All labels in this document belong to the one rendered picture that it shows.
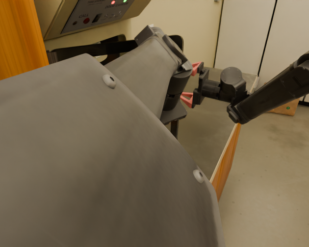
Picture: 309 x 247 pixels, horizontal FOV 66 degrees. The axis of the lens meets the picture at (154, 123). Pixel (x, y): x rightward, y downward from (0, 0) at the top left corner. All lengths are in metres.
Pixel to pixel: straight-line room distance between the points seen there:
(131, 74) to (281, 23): 3.30
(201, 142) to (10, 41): 0.75
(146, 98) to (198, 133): 0.87
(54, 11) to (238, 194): 1.91
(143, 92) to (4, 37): 0.29
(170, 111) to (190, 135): 0.51
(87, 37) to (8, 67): 0.22
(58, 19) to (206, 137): 0.73
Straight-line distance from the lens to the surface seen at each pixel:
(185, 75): 0.42
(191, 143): 0.95
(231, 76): 0.68
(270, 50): 3.50
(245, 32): 3.49
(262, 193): 2.18
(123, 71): 0.16
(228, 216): 1.95
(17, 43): 0.39
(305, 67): 0.37
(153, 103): 0.16
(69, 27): 0.49
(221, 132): 1.05
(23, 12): 0.38
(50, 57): 0.50
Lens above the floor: 1.51
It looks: 32 degrees down
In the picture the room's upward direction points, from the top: straight up
